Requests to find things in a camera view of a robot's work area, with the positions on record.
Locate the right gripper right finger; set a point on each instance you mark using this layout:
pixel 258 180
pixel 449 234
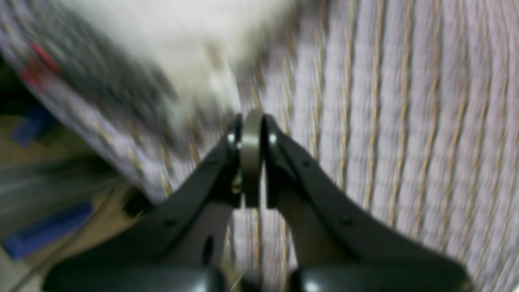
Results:
pixel 340 247

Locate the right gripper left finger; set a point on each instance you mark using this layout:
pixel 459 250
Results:
pixel 178 246

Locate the light grey T-shirt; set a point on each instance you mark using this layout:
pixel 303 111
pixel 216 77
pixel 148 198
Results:
pixel 199 45

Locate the fan-patterned table cloth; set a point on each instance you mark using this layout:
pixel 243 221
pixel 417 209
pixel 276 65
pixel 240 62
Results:
pixel 410 106

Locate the red table clamp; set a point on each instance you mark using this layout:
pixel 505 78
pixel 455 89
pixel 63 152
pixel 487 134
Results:
pixel 38 66

